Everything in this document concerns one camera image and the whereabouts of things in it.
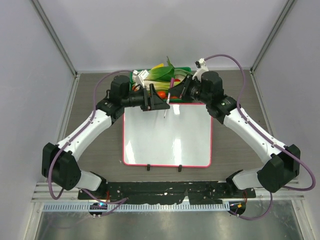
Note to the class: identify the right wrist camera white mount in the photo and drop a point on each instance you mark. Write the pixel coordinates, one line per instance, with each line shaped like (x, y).
(201, 68)

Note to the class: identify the left aluminium frame post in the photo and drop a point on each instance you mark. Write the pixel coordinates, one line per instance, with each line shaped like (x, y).
(53, 35)

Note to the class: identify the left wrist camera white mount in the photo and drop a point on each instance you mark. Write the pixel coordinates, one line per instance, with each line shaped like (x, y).
(139, 77)

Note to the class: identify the lower celery bok choy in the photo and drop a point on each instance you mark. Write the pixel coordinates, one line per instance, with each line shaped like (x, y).
(161, 86)

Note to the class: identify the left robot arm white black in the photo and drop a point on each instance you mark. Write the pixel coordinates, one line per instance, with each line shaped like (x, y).
(60, 160)

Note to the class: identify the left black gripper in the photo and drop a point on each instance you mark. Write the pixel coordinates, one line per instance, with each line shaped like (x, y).
(154, 102)

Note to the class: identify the pink framed whiteboard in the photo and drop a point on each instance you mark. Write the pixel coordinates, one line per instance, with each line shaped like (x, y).
(178, 137)

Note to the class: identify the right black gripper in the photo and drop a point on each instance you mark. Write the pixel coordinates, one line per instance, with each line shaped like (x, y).
(182, 89)

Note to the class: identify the orange carrot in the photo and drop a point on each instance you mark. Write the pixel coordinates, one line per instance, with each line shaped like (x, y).
(162, 94)

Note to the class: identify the yellow pepper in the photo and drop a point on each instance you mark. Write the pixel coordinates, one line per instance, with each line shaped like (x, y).
(158, 66)

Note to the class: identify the upper bok choy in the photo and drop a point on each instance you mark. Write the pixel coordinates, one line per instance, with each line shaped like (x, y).
(163, 73)

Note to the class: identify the right aluminium frame post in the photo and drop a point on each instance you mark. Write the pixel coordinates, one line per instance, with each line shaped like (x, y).
(285, 11)

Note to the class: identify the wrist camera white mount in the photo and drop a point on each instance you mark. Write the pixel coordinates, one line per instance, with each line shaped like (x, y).
(201, 68)
(139, 77)

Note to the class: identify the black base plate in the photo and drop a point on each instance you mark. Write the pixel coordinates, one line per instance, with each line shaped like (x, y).
(167, 193)

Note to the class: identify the white onion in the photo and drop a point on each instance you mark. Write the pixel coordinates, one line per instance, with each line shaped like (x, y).
(180, 75)

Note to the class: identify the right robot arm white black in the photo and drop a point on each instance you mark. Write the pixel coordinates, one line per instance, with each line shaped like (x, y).
(279, 168)

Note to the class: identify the white slotted cable duct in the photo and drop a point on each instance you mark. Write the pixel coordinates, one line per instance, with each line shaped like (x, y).
(90, 207)

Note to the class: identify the aluminium frame post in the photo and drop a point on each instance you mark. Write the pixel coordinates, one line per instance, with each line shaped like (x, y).
(285, 11)
(53, 35)

